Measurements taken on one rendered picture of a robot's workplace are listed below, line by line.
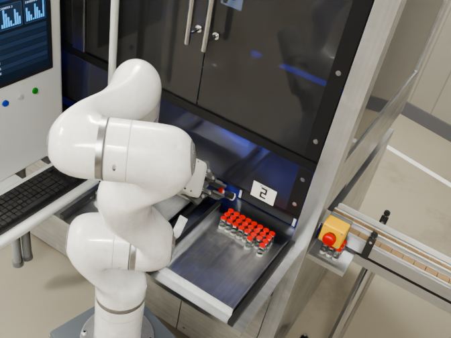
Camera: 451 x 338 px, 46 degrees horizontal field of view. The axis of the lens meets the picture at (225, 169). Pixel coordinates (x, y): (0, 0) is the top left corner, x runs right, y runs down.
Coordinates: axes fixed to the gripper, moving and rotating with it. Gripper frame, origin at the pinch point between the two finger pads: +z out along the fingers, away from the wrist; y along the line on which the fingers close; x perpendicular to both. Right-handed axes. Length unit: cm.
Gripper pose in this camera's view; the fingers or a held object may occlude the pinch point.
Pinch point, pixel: (216, 189)
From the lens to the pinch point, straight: 140.3
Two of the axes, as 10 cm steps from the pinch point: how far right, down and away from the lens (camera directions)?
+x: 5.9, -2.0, -7.8
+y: -2.0, 9.0, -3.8
